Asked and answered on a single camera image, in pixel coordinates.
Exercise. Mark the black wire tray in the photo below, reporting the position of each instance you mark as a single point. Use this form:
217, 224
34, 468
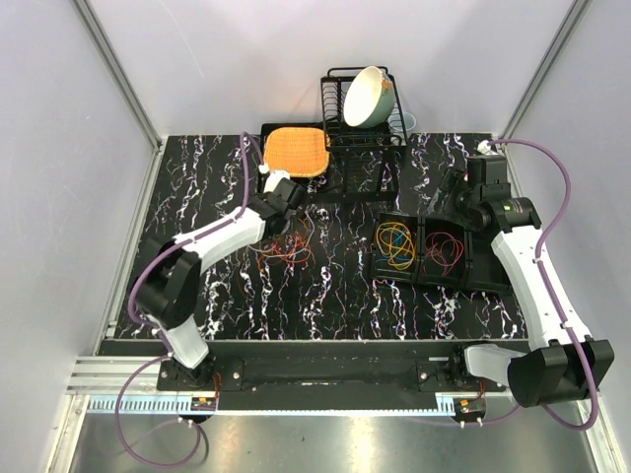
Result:
351, 177

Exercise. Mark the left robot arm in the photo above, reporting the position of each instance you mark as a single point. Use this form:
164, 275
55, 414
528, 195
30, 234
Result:
164, 294

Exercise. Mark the black dish rack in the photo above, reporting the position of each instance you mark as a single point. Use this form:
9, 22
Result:
341, 137

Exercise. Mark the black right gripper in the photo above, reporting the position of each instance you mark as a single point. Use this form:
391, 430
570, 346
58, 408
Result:
448, 184

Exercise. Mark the cream ceramic bowl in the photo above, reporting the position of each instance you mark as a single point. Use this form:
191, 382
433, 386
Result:
370, 99

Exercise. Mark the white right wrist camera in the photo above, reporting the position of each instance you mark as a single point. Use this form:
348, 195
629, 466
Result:
486, 149

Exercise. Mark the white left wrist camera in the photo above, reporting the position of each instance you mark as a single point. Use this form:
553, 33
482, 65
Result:
269, 178

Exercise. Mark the black bin left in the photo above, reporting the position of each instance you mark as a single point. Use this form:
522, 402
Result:
395, 247

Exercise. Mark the black bin middle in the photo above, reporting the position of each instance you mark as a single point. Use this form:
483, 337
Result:
442, 250

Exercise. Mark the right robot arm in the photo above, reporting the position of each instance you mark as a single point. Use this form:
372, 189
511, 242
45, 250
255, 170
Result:
564, 361

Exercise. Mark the orange woven mat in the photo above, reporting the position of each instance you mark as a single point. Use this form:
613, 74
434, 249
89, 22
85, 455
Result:
300, 151

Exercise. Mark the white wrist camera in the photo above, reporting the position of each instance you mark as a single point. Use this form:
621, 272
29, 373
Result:
486, 149
269, 178

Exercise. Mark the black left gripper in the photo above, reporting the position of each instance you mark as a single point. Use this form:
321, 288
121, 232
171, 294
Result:
260, 197

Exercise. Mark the light blue cup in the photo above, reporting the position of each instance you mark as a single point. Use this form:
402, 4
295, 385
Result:
405, 123

